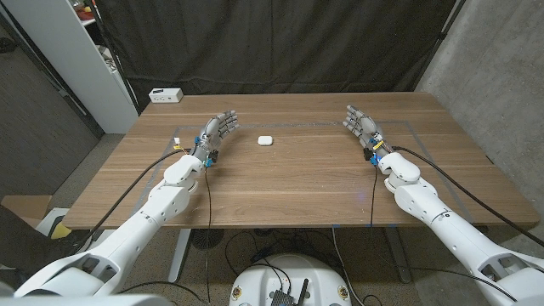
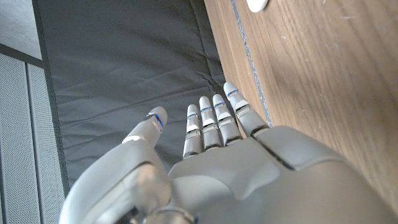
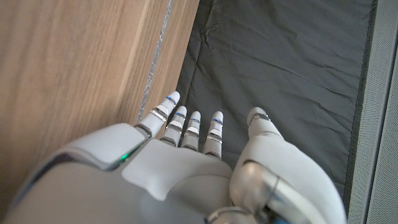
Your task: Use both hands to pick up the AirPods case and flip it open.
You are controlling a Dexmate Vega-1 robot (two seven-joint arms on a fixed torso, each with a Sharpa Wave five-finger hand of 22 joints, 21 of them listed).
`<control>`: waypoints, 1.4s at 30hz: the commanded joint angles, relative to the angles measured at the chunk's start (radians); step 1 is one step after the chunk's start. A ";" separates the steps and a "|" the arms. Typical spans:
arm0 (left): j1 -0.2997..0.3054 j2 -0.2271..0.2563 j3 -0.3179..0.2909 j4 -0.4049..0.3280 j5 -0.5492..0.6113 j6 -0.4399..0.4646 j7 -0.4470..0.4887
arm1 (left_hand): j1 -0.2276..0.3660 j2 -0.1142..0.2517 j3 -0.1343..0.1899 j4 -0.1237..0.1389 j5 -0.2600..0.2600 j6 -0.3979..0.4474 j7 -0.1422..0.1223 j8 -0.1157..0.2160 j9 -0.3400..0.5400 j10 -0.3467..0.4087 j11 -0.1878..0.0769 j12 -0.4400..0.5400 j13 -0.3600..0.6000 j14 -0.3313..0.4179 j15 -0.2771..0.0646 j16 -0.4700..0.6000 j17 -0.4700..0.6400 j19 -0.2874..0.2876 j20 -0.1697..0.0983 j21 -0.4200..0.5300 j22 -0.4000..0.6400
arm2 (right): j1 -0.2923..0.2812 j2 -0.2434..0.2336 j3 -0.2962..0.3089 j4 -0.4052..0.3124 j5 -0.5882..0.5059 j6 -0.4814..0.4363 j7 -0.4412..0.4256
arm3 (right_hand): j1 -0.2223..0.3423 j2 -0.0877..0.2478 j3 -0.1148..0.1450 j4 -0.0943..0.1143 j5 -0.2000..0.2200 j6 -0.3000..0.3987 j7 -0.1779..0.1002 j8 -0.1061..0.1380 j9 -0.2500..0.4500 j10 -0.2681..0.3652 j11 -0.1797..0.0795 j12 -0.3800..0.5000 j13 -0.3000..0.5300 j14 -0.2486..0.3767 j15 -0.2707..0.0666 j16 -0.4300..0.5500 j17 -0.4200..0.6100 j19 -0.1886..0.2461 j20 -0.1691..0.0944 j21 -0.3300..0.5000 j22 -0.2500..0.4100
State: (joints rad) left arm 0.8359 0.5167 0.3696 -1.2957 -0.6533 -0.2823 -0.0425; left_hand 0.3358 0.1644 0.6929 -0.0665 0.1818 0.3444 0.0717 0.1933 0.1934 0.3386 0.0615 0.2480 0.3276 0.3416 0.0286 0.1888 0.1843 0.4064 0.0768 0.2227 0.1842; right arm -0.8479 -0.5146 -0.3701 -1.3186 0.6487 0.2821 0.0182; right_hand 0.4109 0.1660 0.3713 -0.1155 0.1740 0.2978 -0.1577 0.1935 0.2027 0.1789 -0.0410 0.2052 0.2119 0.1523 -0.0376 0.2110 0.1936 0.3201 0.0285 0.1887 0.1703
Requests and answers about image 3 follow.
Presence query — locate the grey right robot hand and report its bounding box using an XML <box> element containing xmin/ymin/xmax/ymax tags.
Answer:
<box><xmin>0</xmin><ymin>90</ymin><xmax>348</xmax><ymax>224</ymax></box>

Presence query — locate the black cloth backdrop curtain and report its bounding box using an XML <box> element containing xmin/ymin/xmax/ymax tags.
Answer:
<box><xmin>175</xmin><ymin>0</ymin><xmax>379</xmax><ymax>215</ymax></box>

